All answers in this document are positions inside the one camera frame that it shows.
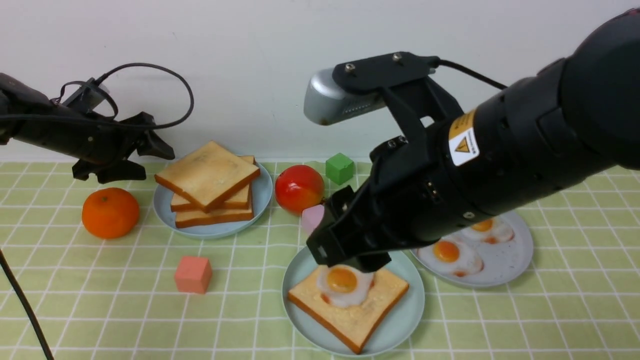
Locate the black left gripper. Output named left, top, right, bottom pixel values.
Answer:
left=47, top=121, right=176, bottom=185

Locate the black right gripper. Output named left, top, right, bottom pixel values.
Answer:
left=306, top=52, right=501, bottom=273

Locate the fried egg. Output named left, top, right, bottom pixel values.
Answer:
left=461, top=217, right=515, bottom=244
left=416, top=237, right=485, bottom=278
left=316, top=265, right=375, bottom=308

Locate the toast slice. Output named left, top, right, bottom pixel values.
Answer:
left=154, top=141, right=261, bottom=213
left=170, top=182, right=252, bottom=212
left=288, top=265, right=409, bottom=352
left=171, top=199, right=254, bottom=229

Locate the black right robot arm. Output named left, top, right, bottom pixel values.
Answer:
left=304, top=7, right=640, bottom=272

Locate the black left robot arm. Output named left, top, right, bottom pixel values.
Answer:
left=0, top=73, right=175, bottom=184

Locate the pink lilac cube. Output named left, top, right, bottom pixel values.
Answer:
left=301, top=203, right=325, bottom=235

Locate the orange mandarin fruit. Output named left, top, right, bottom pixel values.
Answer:
left=81, top=187, right=140, bottom=240

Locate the green cube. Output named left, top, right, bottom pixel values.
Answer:
left=325, top=152, right=355, bottom=185

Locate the teal empty plate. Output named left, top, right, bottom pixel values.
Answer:
left=281, top=248, right=425, bottom=360

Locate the red apple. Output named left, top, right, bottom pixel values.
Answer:
left=274, top=164, right=325, bottom=216

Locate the light blue bread plate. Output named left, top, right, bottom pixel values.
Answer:
left=152, top=163, right=274, bottom=239

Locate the salmon red cube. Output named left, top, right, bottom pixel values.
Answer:
left=173, top=256, right=213, bottom=294

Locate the grey egg plate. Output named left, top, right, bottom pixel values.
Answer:
left=411, top=211, right=534, bottom=289

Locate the black left camera cable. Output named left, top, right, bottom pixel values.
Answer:
left=0, top=62, right=195, bottom=132

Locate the black camera cable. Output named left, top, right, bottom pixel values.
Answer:
left=434, top=59, right=509, bottom=91
left=0, top=62, right=195, bottom=132

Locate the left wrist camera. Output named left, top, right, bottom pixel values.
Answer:
left=62, top=77, right=110, bottom=113

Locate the black hanging cable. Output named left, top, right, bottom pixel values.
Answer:
left=0, top=248, right=55, bottom=360

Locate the black right camera cable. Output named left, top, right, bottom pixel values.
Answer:
left=434, top=59, right=509, bottom=91

